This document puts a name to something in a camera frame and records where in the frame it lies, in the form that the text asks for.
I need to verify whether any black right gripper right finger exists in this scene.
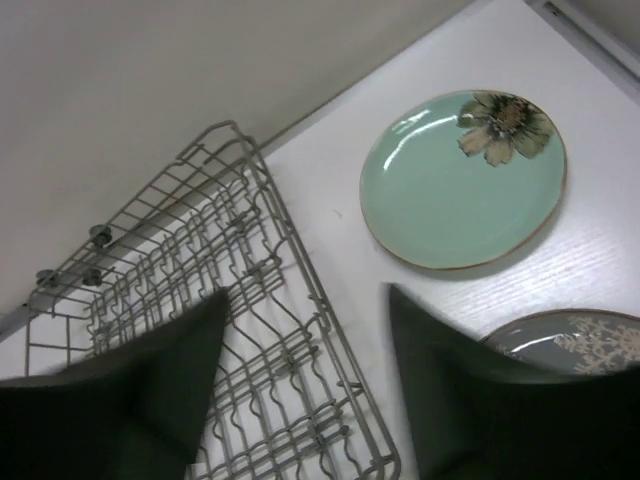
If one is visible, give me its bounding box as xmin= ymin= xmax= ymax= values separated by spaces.
xmin=388 ymin=284 xmax=639 ymax=479

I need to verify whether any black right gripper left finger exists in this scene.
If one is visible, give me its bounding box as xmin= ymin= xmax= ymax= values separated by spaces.
xmin=1 ymin=290 xmax=230 ymax=479

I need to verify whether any grey reindeer snowflake plate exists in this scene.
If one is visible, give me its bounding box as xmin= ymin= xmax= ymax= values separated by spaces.
xmin=483 ymin=308 xmax=639 ymax=375

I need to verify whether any grey wire dish rack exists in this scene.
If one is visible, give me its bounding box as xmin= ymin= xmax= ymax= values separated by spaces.
xmin=23 ymin=120 xmax=401 ymax=479

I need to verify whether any aluminium table edge rail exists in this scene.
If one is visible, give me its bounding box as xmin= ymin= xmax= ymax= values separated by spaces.
xmin=527 ymin=1 xmax=639 ymax=81

